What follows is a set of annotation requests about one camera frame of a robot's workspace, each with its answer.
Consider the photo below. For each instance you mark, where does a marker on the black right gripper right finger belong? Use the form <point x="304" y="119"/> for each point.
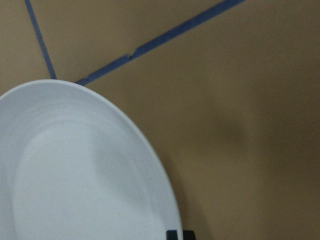
<point x="189" y="235"/>

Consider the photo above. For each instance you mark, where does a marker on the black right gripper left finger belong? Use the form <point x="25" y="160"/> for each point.
<point x="171" y="235"/>

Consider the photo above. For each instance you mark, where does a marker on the light blue plate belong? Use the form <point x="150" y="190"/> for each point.
<point x="75" y="167"/>

